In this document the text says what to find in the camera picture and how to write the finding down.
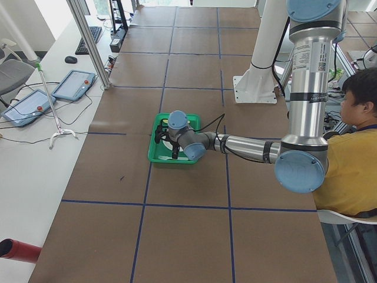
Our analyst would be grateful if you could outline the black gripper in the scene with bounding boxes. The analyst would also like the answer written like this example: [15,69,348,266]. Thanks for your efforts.
[168,134,180,160]

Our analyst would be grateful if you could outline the translucent white plastic fork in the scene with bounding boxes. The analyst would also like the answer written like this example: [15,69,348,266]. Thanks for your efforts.
[158,156,190,161]

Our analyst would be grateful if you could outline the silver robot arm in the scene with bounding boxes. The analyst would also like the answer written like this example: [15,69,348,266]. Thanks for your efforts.
[167,1,348,193]

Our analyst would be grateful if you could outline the white round plate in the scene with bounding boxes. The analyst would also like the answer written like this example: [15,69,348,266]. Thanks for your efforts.
[163,140,183,152]

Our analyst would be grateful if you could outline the green plastic tray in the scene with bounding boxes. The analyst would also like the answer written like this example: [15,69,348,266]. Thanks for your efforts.
[148,113,197,164]

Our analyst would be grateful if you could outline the blue teach pendant far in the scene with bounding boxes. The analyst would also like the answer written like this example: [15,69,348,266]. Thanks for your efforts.
[51,70,95,101]

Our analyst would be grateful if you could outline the blue teach pendant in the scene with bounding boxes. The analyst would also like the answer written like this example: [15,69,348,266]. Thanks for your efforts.
[51,70,95,101]
[1,90,51,127]

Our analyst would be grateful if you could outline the black computer box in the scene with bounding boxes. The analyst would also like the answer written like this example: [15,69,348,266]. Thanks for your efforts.
[110,29,126,53]

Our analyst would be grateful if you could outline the black keyboard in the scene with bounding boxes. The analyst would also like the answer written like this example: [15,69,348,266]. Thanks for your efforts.
[74,26,103,56]

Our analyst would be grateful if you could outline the black computer mouse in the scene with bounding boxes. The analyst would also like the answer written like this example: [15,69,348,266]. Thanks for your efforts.
[64,56,78,64]

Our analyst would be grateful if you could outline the blue teach pendant near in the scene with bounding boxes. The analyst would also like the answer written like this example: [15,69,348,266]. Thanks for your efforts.
[1,90,51,127]

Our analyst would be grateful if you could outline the white chair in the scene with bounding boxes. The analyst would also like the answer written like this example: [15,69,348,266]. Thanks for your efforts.
[317,208,377,254]

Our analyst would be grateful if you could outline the person in yellow shirt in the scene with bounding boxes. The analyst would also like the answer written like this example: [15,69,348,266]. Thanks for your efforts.
[313,68,376,218]

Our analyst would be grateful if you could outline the red cylinder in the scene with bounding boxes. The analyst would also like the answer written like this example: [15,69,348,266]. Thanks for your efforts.
[1,239,42,264]

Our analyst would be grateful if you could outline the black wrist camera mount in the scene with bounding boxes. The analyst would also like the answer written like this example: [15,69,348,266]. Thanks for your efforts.
[154,119,170,144]

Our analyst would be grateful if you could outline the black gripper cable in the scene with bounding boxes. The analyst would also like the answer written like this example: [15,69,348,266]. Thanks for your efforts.
[194,113,226,142]

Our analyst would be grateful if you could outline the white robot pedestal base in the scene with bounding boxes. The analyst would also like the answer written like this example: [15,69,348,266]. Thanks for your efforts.
[233,0,289,104]

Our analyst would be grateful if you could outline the grey aluminium frame post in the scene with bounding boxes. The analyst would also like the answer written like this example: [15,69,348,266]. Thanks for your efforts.
[67,0,111,90]

